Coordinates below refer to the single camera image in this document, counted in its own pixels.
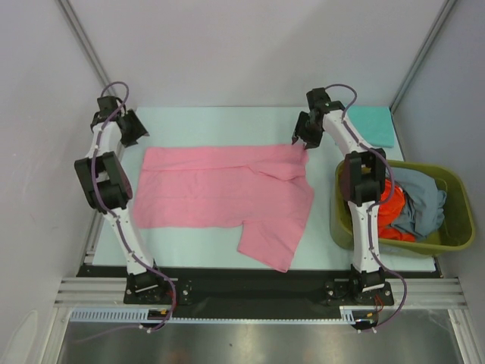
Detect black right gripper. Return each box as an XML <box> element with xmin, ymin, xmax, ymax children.
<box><xmin>292</xmin><ymin>111</ymin><xmax>324</xmax><ymax>150</ymax></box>

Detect pink t shirt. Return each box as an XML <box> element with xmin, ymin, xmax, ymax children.
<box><xmin>133</xmin><ymin>144</ymin><xmax>314</xmax><ymax>272</ymax></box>

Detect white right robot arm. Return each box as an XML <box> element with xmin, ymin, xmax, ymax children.
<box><xmin>292</xmin><ymin>87</ymin><xmax>388</xmax><ymax>277</ymax></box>

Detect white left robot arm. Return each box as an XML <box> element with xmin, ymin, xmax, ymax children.
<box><xmin>74</xmin><ymin>96</ymin><xmax>155</xmax><ymax>277</ymax></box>

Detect folded teal t shirt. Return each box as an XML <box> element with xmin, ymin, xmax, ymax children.
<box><xmin>347</xmin><ymin>106</ymin><xmax>395</xmax><ymax>148</ymax></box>

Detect orange t shirt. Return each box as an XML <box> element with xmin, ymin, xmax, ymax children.
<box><xmin>377</xmin><ymin>179</ymin><xmax>415</xmax><ymax>242</ymax></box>

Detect grey blue t shirt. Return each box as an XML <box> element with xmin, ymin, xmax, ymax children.
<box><xmin>391</xmin><ymin>168</ymin><xmax>446</xmax><ymax>241</ymax></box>

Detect olive green plastic basket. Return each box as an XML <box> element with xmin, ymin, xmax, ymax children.
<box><xmin>330</xmin><ymin>160</ymin><xmax>475</xmax><ymax>257</ymax></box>

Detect left aluminium corner post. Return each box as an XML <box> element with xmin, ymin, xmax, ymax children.
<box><xmin>55</xmin><ymin>0</ymin><xmax>121</xmax><ymax>105</ymax></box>

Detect aluminium corner post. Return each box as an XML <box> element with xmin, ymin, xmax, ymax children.
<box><xmin>390</xmin><ymin>0</ymin><xmax>458</xmax><ymax>115</ymax></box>
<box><xmin>55</xmin><ymin>0</ymin><xmax>121</xmax><ymax>105</ymax></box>

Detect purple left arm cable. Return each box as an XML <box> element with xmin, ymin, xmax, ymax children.
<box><xmin>90</xmin><ymin>80</ymin><xmax>179</xmax><ymax>334</ymax></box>

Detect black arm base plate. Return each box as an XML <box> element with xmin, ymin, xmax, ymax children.
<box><xmin>77</xmin><ymin>265</ymin><xmax>394</xmax><ymax>318</ymax></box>

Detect grey slotted cable duct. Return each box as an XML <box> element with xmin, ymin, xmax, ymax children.
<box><xmin>70</xmin><ymin>306</ymin><xmax>375</xmax><ymax>325</ymax></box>

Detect right aluminium corner post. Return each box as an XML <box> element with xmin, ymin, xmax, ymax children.
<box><xmin>390</xmin><ymin>0</ymin><xmax>458</xmax><ymax>115</ymax></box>

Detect aluminium frame rail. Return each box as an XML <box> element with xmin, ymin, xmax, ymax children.
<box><xmin>55</xmin><ymin>278</ymin><xmax>467</xmax><ymax>309</ymax></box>

